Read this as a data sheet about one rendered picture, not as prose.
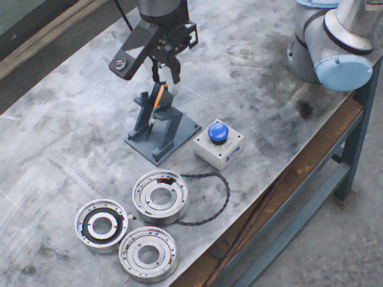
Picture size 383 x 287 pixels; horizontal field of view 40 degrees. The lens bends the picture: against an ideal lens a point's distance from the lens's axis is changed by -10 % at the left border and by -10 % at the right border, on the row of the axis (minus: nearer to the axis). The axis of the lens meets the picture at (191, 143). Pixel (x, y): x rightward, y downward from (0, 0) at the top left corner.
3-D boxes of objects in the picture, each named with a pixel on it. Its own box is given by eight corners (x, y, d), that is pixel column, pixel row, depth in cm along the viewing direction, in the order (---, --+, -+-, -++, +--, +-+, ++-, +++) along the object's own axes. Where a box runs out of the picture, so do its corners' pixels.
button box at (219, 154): (221, 172, 113) (220, 158, 110) (195, 153, 117) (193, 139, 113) (247, 146, 117) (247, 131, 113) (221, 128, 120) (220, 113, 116)
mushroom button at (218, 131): (219, 156, 113) (219, 141, 109) (204, 145, 115) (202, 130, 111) (233, 143, 114) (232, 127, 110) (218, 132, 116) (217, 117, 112)
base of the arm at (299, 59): (308, 31, 135) (310, 2, 127) (358, 59, 129) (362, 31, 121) (274, 63, 130) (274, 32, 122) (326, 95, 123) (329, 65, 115)
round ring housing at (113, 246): (91, 264, 104) (85, 255, 100) (73, 221, 110) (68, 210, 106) (140, 244, 106) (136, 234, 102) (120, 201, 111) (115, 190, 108)
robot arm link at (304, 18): (336, 14, 125) (339, -30, 114) (353, 52, 117) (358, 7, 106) (288, 16, 125) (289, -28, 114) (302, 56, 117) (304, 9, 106)
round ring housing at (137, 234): (187, 244, 105) (185, 234, 102) (168, 292, 99) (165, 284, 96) (134, 229, 107) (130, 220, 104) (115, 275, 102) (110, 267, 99)
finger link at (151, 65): (176, 70, 115) (176, 42, 107) (154, 87, 113) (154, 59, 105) (165, 61, 116) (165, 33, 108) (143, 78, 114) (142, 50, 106)
